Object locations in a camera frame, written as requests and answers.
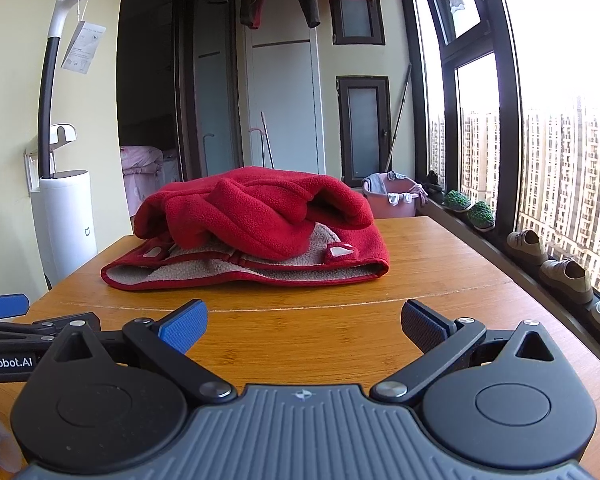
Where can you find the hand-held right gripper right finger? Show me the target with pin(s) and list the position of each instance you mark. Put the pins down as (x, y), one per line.
(422, 322)

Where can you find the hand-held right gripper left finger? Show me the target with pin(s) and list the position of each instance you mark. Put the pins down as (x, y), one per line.
(182, 330)

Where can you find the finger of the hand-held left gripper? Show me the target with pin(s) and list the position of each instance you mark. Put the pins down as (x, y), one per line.
(0, 306)
(20, 331)

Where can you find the red fleece hooded jacket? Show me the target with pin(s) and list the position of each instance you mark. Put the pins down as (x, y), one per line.
(260, 210)

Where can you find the white upright vacuum cleaner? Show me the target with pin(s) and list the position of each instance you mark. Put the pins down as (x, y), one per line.
(65, 220)

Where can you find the pink laundry basin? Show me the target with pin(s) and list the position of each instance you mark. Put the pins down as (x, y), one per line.
(387, 207)

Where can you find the green slipper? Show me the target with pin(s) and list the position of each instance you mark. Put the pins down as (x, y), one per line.
(481, 216)
(457, 201)

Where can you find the beige shoe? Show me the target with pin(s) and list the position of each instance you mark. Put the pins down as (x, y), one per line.
(527, 247)
(567, 280)

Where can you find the dark shoes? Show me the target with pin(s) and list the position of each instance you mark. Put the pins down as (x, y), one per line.
(435, 182)

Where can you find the pink bedding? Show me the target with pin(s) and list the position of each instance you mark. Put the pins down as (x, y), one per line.
(140, 180)

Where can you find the dark framed small door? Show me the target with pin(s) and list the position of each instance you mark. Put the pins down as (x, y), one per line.
(364, 130)

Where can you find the mop pole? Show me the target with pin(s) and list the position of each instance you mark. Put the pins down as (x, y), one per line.
(399, 115)

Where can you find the white cabinet door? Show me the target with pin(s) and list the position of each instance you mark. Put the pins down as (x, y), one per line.
(285, 110)

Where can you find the sliding glass door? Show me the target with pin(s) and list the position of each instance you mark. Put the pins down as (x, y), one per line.
(210, 85)

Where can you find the white paper tag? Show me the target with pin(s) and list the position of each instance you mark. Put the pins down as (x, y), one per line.
(82, 47)

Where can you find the large dark framed window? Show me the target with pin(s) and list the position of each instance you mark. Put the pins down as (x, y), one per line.
(505, 60)

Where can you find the dark framed small window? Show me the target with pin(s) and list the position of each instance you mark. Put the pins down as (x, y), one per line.
(357, 20)

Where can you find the hanging white sock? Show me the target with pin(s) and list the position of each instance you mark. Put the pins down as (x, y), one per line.
(458, 5)

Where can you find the wall socket with clear cover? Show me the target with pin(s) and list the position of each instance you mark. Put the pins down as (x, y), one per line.
(32, 170)

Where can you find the white wall hook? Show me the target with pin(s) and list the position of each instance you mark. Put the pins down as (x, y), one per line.
(62, 135)

